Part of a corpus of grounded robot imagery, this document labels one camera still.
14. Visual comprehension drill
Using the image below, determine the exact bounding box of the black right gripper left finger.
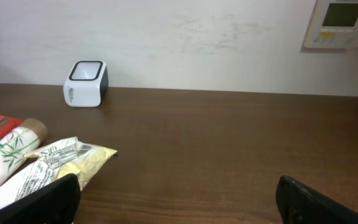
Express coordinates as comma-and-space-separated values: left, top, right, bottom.
0, 174, 81, 224

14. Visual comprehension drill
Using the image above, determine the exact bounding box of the white bamboo print tube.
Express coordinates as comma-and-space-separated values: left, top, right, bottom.
0, 118, 48, 186

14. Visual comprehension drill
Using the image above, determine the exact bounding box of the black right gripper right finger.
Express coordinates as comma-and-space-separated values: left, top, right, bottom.
275, 175, 358, 224

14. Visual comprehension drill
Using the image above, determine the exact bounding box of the yellow white snack bag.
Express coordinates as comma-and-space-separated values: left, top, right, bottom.
0, 137, 117, 209

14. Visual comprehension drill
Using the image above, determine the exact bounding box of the white barcode scanner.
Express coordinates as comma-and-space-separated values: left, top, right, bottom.
63, 60, 109, 107

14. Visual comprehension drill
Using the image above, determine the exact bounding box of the beige wall control panel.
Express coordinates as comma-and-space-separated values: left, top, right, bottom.
303, 0, 358, 50

